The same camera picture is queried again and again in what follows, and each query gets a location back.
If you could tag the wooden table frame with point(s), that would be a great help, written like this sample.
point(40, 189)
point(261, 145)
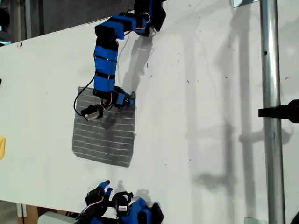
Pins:
point(31, 211)

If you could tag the black clamp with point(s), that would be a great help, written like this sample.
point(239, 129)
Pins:
point(280, 112)

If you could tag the grey metal pole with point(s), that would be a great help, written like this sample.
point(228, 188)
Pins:
point(28, 18)

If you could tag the black round object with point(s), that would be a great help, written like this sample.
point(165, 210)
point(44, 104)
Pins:
point(4, 16)

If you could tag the white box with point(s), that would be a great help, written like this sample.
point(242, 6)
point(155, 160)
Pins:
point(53, 219)

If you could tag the steel post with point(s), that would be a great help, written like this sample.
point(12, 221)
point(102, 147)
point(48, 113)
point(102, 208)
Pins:
point(271, 70)

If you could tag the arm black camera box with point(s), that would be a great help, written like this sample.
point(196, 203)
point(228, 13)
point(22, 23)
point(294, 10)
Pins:
point(122, 206)
point(91, 113)

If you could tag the yellow object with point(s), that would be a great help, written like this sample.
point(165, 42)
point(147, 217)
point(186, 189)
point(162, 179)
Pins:
point(2, 148)

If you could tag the grey striped towel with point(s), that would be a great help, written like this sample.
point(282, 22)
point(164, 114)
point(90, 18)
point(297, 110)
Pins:
point(102, 144)

